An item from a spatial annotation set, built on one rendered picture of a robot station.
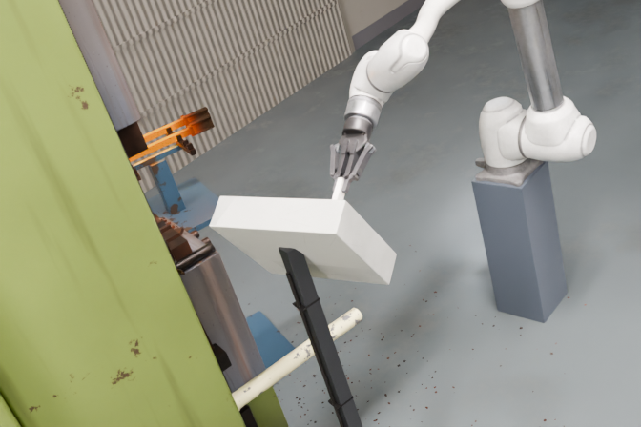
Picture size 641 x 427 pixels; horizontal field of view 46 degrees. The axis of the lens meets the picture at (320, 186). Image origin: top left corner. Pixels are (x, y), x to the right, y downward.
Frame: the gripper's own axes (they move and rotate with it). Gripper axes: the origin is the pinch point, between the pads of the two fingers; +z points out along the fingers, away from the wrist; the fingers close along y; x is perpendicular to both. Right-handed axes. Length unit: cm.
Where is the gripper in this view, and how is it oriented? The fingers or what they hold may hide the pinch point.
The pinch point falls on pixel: (340, 192)
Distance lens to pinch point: 188.0
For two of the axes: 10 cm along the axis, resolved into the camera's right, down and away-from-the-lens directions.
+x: -4.6, -4.7, -7.5
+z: -2.7, 8.8, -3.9
